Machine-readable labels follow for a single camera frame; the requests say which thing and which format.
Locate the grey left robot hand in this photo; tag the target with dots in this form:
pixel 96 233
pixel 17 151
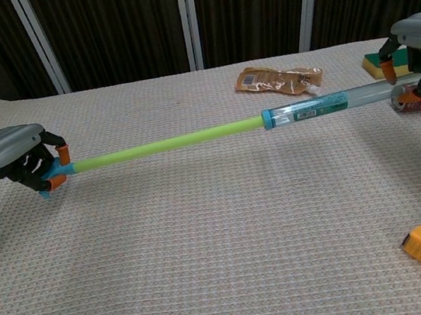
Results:
pixel 5 145

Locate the beige waffle tablecloth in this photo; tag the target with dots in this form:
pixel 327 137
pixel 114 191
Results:
pixel 209 263

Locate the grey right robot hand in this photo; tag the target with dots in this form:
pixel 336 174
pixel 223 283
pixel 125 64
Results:
pixel 420 28

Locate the brown foil pouch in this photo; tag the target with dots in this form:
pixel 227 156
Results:
pixel 262 79

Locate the yellow green sponge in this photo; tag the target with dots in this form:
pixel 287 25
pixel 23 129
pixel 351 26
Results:
pixel 371 63

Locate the clear plastic tube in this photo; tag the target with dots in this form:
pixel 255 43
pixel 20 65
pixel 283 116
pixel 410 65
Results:
pixel 305 109

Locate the white metal frame post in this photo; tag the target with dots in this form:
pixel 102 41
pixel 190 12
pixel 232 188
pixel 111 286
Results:
pixel 188 19
pixel 39 44
pixel 308 2

